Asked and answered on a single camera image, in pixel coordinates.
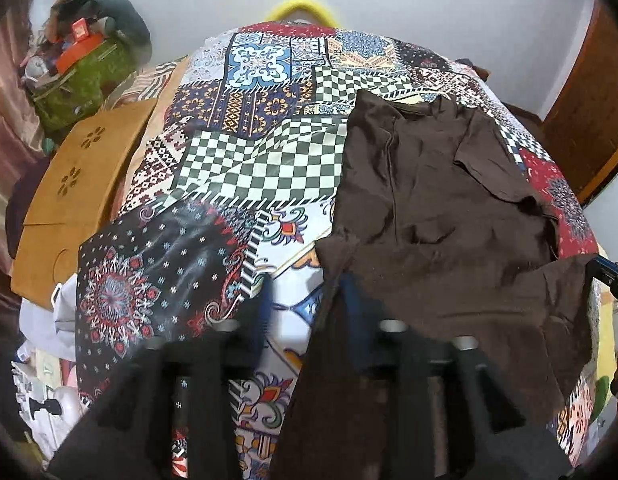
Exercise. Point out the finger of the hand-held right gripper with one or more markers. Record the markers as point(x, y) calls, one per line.
point(616, 280)

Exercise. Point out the brown wooden door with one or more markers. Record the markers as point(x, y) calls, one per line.
point(589, 110)

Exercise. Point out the patchwork printed blanket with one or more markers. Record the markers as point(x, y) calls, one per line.
point(249, 160)

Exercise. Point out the pink striped curtain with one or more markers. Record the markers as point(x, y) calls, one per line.
point(9, 110)

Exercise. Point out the small red box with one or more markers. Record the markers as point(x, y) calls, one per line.
point(82, 29)

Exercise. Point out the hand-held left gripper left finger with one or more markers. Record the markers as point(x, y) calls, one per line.
point(261, 317)

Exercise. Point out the orange box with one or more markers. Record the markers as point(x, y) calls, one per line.
point(74, 56)

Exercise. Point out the yellow foam tube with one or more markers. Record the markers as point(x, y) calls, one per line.
point(294, 5)

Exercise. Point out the striped orange bed sheet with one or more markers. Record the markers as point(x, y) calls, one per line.
point(149, 80)

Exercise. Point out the brown small garment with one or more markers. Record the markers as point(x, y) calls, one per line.
point(439, 210)

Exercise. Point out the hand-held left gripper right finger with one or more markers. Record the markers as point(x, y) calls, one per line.
point(350, 305)

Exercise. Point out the dark red cloth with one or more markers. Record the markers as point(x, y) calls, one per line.
point(21, 210)

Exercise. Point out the green patterned storage bag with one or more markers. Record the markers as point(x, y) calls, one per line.
point(89, 77)

